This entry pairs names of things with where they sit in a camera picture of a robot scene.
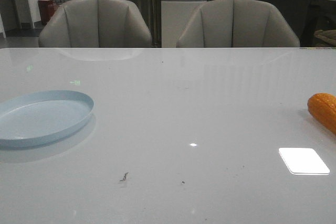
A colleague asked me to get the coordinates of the light blue round plate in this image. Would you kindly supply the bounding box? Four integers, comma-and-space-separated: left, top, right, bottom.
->
1, 90, 95, 148

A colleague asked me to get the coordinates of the orange corn cob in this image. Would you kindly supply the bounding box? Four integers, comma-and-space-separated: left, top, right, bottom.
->
307, 93, 335, 134

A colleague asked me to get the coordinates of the right grey upholstered chair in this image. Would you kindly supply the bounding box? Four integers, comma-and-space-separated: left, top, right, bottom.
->
176, 0, 300, 48

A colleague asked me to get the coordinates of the grey upholstered chair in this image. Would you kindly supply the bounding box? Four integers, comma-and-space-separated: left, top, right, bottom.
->
38, 0, 152, 48
176, 0, 300, 48

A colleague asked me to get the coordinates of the left grey upholstered chair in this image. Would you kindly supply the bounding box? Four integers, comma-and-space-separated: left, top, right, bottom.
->
38, 0, 152, 48

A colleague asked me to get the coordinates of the red bin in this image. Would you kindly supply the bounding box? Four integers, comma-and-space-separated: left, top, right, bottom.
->
38, 0, 58, 25

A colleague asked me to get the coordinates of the dark wooden chair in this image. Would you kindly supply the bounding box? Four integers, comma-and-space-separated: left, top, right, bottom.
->
300, 0, 335, 47

